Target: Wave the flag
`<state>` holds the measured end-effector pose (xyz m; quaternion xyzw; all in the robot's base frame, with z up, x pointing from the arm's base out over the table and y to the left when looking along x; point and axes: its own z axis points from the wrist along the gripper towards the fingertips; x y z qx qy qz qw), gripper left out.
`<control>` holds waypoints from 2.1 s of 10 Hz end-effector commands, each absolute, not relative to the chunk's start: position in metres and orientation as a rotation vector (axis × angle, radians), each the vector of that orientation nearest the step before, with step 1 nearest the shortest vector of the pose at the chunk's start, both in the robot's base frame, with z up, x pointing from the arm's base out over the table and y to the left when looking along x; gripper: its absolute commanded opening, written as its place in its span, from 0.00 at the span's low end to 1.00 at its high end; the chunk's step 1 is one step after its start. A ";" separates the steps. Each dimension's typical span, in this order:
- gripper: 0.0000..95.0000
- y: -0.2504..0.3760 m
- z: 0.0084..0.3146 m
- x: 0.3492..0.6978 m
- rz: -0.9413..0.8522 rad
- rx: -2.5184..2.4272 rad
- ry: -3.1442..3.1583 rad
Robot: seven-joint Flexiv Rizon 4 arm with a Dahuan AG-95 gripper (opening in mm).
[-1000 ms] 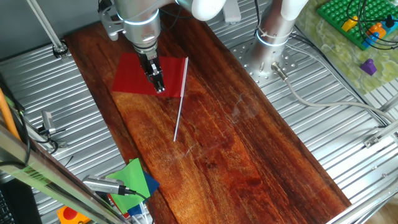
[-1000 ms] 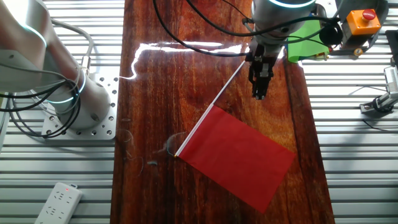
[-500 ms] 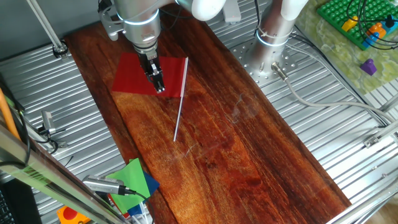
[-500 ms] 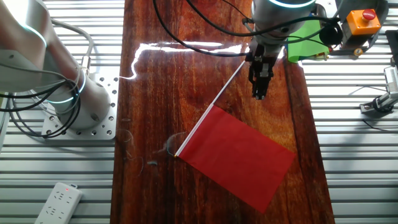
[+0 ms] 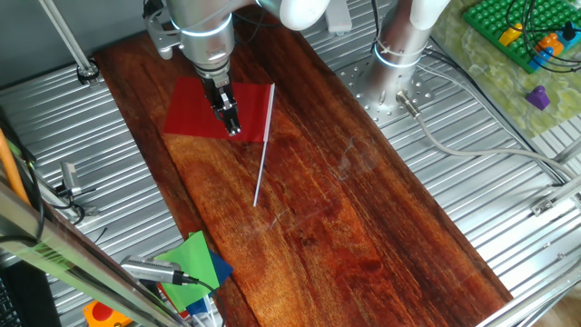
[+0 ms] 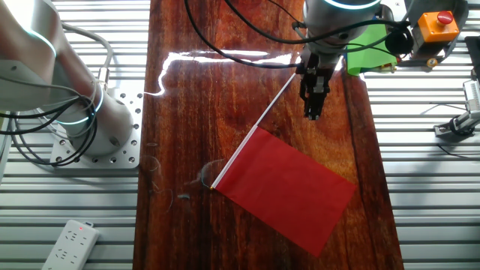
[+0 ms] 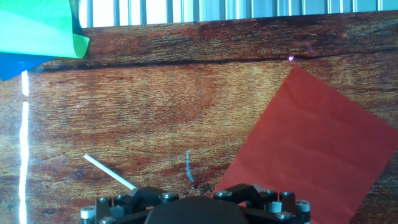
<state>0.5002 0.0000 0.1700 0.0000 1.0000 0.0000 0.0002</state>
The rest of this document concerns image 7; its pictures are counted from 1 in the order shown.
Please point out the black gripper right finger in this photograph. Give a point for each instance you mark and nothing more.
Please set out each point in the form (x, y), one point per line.
(248, 193)

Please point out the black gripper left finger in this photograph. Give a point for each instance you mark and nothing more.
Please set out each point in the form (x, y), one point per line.
(136, 199)

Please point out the blue paper flag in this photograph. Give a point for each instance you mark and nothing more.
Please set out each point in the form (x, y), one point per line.
(15, 63)

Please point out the green paper flag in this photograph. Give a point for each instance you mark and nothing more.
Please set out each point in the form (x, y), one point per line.
(37, 28)

